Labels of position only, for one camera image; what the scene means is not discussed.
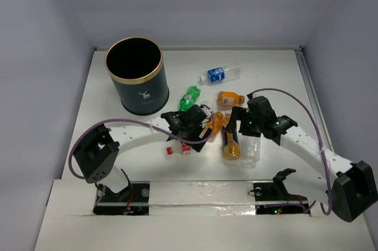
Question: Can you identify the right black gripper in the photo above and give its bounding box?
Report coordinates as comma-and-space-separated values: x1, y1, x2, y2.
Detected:
225, 106, 263, 137

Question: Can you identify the red label cola bottle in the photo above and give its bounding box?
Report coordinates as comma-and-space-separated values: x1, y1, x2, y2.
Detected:
166, 142, 191, 155

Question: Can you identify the small orange floral bottle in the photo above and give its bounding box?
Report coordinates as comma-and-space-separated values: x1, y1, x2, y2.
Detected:
204, 111, 224, 139

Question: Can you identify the clear crushed bottle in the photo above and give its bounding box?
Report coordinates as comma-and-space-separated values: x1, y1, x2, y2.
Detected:
240, 136, 260, 168

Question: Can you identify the tall orange blue tea bottle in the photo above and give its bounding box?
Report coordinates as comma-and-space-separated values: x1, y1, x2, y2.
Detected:
221, 112, 242, 161

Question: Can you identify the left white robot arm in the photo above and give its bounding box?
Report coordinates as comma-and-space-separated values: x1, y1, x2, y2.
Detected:
68, 105, 214, 201

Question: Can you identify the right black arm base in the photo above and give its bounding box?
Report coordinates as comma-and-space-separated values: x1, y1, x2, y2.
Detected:
248, 168, 310, 216

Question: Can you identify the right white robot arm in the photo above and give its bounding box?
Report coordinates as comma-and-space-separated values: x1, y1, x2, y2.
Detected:
226, 96, 377, 223

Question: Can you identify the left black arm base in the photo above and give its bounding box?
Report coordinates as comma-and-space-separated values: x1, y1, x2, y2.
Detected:
93, 182, 150, 216

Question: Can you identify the dark bin with gold rim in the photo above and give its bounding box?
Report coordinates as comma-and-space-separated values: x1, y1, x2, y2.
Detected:
105, 37, 170, 116

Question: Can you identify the small orange bottle barcode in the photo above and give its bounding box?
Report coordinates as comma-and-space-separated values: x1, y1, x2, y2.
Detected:
217, 91, 245, 106

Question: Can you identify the blue label water bottle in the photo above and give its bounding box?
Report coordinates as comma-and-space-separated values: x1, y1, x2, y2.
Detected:
199, 65, 242, 84

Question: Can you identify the green plastic bottle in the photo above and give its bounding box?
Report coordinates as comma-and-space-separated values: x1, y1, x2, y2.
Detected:
179, 86, 201, 112

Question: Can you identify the silver foil tape strip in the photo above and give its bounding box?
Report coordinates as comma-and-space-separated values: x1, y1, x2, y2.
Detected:
148, 181, 256, 216

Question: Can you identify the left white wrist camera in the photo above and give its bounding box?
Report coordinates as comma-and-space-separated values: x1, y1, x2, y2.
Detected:
200, 103, 215, 119

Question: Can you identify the metal rail at table edge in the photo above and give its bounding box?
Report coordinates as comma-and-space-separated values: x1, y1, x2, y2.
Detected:
294, 47, 334, 151

